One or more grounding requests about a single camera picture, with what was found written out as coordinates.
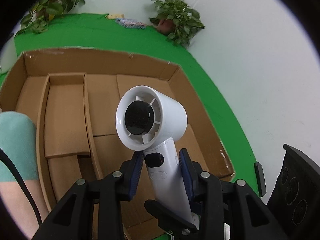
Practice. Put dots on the white enamel mug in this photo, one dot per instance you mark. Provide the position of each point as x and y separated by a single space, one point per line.
8 55

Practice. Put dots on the colourful tissue packet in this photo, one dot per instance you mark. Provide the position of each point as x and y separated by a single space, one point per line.
130 23

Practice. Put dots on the potted green plant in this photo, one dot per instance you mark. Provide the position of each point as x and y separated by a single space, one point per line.
178 21
41 14

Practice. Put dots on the green table cloth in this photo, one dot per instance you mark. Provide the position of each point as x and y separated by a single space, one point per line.
91 31

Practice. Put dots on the yellow packet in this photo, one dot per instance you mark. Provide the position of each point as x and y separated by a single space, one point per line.
114 16

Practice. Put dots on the white hair dryer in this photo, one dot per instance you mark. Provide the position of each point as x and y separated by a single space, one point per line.
151 122

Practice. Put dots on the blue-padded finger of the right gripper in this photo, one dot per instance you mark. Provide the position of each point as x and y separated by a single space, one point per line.
175 226

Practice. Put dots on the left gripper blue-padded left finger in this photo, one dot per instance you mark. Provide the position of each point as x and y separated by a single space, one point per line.
72 217

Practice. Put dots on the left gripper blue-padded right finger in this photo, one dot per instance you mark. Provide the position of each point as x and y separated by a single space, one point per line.
220 203

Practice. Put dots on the large open cardboard tray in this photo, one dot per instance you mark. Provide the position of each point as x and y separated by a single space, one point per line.
72 94

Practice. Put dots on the pink teal plush toy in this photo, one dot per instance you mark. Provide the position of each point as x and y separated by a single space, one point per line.
18 142

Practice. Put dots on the right potted green plant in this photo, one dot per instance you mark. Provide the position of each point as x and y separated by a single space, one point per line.
178 21

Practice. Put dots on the black object at table edge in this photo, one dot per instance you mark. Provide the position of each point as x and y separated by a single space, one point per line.
259 173

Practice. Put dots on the left potted green plant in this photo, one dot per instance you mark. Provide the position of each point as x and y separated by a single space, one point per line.
41 14

